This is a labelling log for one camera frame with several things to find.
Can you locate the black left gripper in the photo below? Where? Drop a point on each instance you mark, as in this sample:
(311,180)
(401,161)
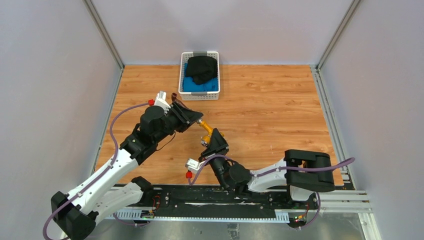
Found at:
(186,117)

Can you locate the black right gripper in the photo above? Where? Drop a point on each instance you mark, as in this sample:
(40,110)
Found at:
(217,146)

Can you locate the yellow brass faucet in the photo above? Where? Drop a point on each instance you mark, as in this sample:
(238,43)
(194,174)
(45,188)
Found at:
(208,130)

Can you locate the brown faucet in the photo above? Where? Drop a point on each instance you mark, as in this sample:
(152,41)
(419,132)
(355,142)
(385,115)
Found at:
(174,97)

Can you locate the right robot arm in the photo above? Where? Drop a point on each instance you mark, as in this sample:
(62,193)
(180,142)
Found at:
(303,172)

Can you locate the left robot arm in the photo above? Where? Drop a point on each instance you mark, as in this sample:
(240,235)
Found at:
(79,211)

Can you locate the white plastic basket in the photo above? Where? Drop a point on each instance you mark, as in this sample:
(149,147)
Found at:
(197,96)

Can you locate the blue cloth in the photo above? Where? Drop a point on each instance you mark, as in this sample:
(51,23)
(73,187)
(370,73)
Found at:
(188,85)

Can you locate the black cloth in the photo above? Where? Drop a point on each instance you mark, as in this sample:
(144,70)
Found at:
(202,68)

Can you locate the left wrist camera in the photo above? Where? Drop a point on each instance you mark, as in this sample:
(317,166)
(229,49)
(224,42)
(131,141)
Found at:
(160,101)

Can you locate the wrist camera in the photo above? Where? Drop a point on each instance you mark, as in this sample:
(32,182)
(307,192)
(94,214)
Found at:
(193,165)
(160,101)

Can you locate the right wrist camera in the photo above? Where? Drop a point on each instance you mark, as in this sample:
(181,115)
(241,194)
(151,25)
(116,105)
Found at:
(193,165)

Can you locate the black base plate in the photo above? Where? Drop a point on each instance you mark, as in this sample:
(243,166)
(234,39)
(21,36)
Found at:
(213,202)

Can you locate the aluminium frame rail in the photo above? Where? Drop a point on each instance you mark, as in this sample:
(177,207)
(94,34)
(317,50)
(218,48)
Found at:
(338,201)

